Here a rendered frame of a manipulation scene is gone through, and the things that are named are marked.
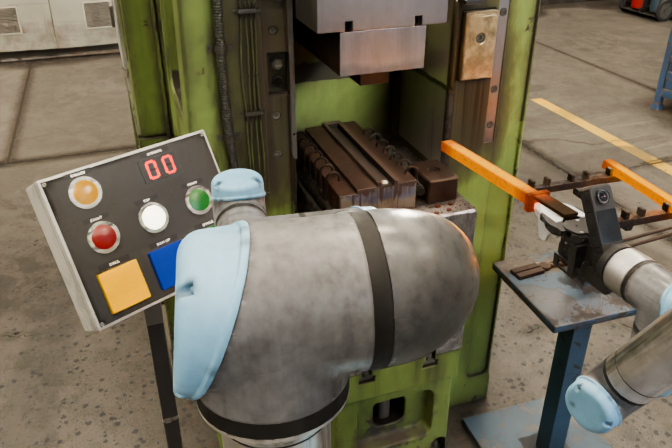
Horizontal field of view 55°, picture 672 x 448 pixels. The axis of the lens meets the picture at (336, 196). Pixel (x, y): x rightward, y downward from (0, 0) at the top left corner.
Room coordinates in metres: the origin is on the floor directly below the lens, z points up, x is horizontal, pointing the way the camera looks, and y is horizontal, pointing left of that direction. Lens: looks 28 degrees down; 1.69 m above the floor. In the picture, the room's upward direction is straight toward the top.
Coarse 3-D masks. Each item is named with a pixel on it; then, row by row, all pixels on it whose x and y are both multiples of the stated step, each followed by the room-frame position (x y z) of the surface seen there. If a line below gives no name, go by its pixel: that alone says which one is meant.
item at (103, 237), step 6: (96, 228) 0.98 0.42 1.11; (102, 228) 0.99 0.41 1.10; (108, 228) 0.99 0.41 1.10; (96, 234) 0.97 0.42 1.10; (102, 234) 0.98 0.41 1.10; (108, 234) 0.99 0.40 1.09; (114, 234) 0.99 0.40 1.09; (96, 240) 0.97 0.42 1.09; (102, 240) 0.97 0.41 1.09; (108, 240) 0.98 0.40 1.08; (114, 240) 0.99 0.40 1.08; (96, 246) 0.96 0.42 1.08; (102, 246) 0.97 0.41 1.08; (108, 246) 0.97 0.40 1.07
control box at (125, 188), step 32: (128, 160) 1.09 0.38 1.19; (160, 160) 1.12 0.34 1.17; (192, 160) 1.16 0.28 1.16; (32, 192) 1.00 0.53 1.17; (64, 192) 0.99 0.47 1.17; (128, 192) 1.05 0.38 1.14; (160, 192) 1.09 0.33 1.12; (64, 224) 0.96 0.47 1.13; (96, 224) 0.99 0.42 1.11; (128, 224) 1.02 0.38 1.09; (192, 224) 1.09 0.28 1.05; (64, 256) 0.94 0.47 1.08; (96, 256) 0.95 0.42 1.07; (128, 256) 0.98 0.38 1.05; (96, 288) 0.92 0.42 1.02; (160, 288) 0.98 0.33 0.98; (96, 320) 0.89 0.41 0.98
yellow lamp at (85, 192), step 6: (84, 180) 1.02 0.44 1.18; (78, 186) 1.01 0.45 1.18; (84, 186) 1.01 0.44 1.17; (90, 186) 1.02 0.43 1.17; (96, 186) 1.03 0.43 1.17; (78, 192) 1.00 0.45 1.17; (84, 192) 1.01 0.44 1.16; (90, 192) 1.01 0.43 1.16; (96, 192) 1.02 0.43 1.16; (78, 198) 1.00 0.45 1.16; (84, 198) 1.00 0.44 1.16; (90, 198) 1.01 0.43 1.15; (96, 198) 1.01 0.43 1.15; (84, 204) 1.00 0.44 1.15
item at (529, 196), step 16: (448, 144) 1.35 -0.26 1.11; (464, 160) 1.28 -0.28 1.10; (480, 160) 1.24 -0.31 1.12; (496, 176) 1.16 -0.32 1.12; (512, 176) 1.15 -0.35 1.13; (512, 192) 1.10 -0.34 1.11; (528, 192) 1.07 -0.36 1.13; (544, 192) 1.05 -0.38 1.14; (528, 208) 1.04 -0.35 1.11; (560, 208) 0.99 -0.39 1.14
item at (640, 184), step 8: (608, 160) 1.61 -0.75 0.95; (616, 168) 1.56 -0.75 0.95; (624, 168) 1.56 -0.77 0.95; (616, 176) 1.56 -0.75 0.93; (624, 176) 1.53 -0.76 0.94; (632, 176) 1.51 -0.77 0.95; (632, 184) 1.50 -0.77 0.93; (640, 184) 1.47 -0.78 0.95; (648, 184) 1.47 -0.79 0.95; (640, 192) 1.47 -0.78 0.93; (648, 192) 1.44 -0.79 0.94; (656, 192) 1.42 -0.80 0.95; (664, 192) 1.42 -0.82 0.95; (656, 200) 1.41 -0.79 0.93; (664, 200) 1.39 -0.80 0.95
